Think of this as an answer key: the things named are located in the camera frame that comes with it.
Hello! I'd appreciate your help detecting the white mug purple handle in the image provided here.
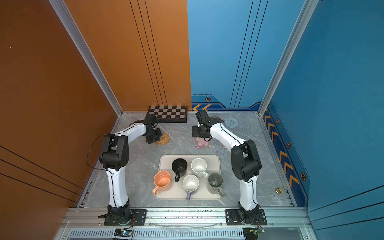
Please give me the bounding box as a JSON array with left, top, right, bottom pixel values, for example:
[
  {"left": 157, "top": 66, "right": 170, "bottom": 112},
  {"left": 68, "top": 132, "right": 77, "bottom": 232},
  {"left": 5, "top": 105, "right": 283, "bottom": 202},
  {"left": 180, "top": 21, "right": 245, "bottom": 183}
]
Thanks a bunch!
[{"left": 183, "top": 175, "right": 200, "bottom": 201}]

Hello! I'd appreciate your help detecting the black mug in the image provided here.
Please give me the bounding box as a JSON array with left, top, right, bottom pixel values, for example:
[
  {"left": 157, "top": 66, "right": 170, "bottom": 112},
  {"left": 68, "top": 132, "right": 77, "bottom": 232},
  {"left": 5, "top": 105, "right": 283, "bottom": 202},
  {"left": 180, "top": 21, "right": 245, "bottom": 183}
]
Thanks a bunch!
[{"left": 172, "top": 158, "right": 188, "bottom": 183}]

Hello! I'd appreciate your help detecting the grey mug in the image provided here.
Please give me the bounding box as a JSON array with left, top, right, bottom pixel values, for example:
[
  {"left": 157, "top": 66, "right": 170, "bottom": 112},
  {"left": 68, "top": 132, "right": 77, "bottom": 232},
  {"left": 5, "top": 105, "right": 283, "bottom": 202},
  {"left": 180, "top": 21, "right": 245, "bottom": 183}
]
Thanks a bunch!
[{"left": 208, "top": 173, "right": 225, "bottom": 197}]

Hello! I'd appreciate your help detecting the blue woven round coaster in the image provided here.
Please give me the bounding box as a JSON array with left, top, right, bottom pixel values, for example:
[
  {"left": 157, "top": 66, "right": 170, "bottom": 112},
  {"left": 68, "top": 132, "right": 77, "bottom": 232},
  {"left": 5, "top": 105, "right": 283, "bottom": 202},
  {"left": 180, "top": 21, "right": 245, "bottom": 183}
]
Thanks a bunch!
[{"left": 224, "top": 118, "right": 239, "bottom": 129}]

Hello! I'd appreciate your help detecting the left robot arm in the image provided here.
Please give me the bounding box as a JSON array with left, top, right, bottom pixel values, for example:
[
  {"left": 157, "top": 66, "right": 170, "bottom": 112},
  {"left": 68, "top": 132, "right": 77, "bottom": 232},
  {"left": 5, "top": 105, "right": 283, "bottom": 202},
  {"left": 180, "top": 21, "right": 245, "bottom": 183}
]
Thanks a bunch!
[{"left": 99, "top": 114, "right": 162, "bottom": 226}]

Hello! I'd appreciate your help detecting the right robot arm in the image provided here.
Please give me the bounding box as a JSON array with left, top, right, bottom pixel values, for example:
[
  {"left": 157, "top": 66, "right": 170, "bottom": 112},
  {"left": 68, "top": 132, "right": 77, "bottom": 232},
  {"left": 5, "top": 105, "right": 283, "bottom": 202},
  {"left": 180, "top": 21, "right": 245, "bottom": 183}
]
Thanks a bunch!
[{"left": 192, "top": 110, "right": 262, "bottom": 225}]

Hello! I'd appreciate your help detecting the right green circuit board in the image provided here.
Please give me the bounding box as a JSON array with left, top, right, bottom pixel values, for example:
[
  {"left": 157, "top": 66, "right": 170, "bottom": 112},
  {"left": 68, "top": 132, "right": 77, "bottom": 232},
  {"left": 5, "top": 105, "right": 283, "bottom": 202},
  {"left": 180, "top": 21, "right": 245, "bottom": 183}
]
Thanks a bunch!
[{"left": 243, "top": 228, "right": 265, "bottom": 240}]

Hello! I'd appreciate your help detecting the woven rattan round coaster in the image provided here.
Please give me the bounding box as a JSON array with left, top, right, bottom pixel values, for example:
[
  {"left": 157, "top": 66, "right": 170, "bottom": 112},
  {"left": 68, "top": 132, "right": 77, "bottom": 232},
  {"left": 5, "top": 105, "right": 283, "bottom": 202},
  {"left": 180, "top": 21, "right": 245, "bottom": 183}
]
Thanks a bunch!
[{"left": 156, "top": 133, "right": 170, "bottom": 146}]

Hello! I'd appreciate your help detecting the beige plastic tray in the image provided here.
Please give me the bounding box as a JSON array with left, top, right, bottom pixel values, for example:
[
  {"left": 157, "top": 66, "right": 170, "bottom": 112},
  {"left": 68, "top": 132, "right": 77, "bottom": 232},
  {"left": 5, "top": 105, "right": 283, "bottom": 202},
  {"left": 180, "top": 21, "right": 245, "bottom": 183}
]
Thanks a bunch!
[{"left": 156, "top": 155, "right": 221, "bottom": 200}]

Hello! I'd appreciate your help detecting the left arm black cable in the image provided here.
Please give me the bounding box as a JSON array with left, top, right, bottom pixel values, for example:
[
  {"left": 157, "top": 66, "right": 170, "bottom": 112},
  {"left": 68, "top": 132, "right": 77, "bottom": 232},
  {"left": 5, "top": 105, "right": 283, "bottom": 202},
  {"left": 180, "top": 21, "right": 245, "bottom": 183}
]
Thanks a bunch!
[{"left": 86, "top": 134, "right": 106, "bottom": 172}]

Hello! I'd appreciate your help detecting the green circuit board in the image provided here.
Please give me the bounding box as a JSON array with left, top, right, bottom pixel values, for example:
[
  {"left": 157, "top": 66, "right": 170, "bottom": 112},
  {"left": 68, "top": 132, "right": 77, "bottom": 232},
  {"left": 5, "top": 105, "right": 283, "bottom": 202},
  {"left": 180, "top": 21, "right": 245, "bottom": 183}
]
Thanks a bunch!
[
  {"left": 243, "top": 228, "right": 265, "bottom": 240},
  {"left": 114, "top": 228, "right": 134, "bottom": 240}
]

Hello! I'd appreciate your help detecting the left green circuit board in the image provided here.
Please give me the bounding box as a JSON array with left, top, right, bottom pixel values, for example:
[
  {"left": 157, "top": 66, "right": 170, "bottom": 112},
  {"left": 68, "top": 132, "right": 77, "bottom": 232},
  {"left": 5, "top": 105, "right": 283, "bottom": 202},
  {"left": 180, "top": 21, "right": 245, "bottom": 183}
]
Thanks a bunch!
[{"left": 114, "top": 228, "right": 134, "bottom": 240}]

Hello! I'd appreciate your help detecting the small brass bell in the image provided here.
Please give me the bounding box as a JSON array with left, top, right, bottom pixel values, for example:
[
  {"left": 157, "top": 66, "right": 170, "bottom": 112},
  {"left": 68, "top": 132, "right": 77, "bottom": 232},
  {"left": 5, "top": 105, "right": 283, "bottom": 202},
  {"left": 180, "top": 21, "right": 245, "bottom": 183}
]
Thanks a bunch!
[{"left": 276, "top": 187, "right": 284, "bottom": 194}]

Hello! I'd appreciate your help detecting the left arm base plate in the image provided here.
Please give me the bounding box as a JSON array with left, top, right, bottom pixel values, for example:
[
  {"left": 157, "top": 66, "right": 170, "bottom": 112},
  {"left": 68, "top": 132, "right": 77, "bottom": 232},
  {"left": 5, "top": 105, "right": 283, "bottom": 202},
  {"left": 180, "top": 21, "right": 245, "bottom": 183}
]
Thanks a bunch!
[{"left": 104, "top": 209, "right": 147, "bottom": 227}]

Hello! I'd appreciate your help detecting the orange pink mug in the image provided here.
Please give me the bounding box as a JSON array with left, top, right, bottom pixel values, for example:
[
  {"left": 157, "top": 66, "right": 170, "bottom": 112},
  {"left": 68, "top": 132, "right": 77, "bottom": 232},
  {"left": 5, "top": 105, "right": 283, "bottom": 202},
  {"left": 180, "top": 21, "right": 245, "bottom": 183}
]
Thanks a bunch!
[{"left": 152, "top": 171, "right": 172, "bottom": 196}]

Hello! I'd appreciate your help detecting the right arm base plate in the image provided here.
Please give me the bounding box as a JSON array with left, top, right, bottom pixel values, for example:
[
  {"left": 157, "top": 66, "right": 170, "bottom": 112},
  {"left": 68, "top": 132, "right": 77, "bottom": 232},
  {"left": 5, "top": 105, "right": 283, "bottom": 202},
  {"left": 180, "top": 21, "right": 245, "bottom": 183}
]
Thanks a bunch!
[{"left": 225, "top": 208, "right": 268, "bottom": 226}]

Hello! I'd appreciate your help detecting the black white chessboard box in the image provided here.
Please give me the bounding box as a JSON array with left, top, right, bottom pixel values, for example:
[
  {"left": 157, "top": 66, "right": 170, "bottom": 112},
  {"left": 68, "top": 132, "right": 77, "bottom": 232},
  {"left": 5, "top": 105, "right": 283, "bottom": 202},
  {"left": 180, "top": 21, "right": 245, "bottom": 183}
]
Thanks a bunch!
[{"left": 148, "top": 106, "right": 188, "bottom": 123}]

